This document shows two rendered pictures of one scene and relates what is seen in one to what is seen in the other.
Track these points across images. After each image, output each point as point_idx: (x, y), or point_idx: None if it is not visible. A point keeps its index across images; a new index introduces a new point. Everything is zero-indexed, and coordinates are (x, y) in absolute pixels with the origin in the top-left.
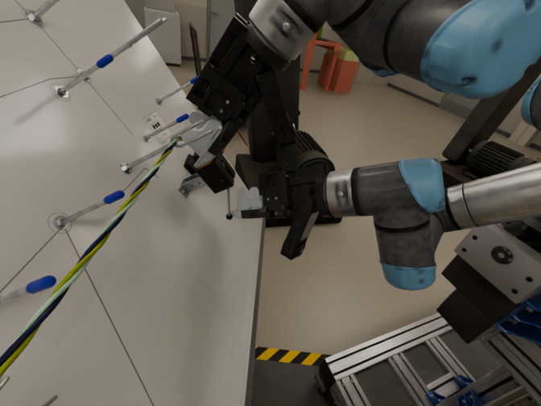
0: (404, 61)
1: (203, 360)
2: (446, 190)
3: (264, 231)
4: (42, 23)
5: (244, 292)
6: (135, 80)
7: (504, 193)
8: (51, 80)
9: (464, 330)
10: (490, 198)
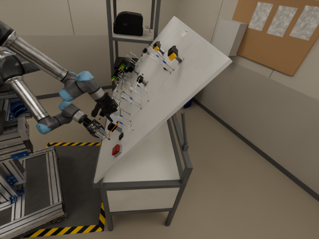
0: None
1: None
2: (45, 116)
3: (94, 172)
4: (147, 101)
5: (104, 142)
6: (138, 122)
7: (42, 105)
8: (141, 103)
9: (32, 145)
10: (43, 107)
